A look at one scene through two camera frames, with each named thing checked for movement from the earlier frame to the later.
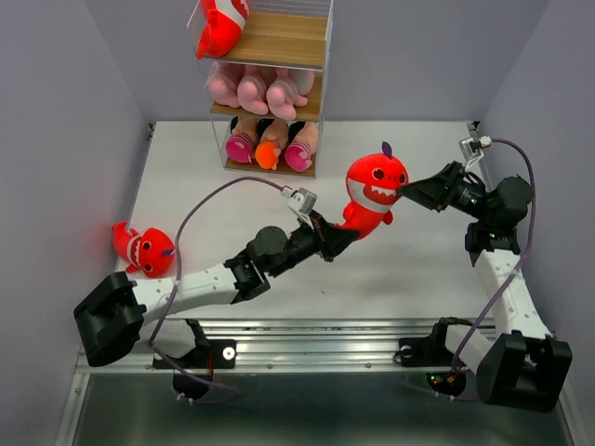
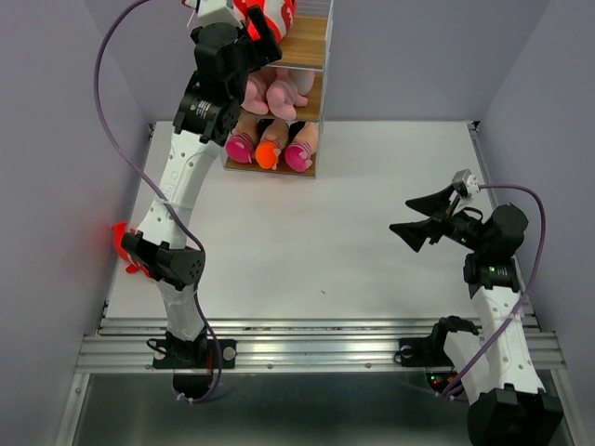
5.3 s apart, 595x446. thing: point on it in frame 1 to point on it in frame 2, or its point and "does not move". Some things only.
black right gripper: x=432 y=191 to x=415 y=233
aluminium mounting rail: x=322 y=346 does not move
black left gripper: x=328 y=235 to x=264 y=50
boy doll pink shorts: x=244 y=136 does not move
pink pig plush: x=288 y=91 does not move
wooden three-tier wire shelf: x=267 y=92 does not move
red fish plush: x=372 y=185 to x=279 y=16
